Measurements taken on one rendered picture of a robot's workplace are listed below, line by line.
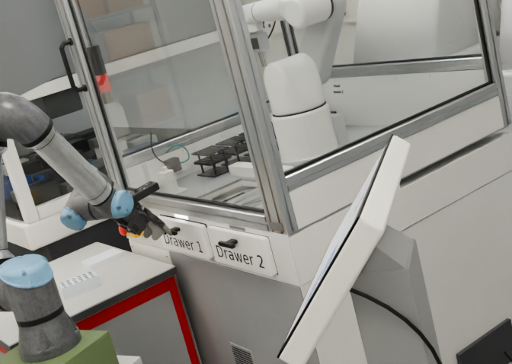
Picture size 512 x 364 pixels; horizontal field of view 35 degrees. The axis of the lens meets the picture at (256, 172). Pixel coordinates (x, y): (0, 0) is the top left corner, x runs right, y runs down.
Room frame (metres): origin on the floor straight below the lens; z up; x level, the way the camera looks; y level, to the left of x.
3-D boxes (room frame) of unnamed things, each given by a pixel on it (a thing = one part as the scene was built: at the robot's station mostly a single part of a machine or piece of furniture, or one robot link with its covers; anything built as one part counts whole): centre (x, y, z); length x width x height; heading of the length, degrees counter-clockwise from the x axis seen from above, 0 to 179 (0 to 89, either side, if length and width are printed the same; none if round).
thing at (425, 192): (2.66, -0.16, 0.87); 1.02 x 0.95 x 0.14; 33
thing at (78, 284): (2.51, 0.66, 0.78); 0.12 x 0.08 x 0.04; 112
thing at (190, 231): (2.43, 0.27, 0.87); 0.29 x 0.02 x 0.11; 33
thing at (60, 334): (1.85, 0.60, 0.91); 0.15 x 0.15 x 0.10
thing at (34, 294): (1.86, 0.60, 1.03); 0.13 x 0.12 x 0.14; 57
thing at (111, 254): (2.76, 0.61, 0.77); 0.13 x 0.09 x 0.02; 119
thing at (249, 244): (2.16, 0.10, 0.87); 0.29 x 0.02 x 0.11; 33
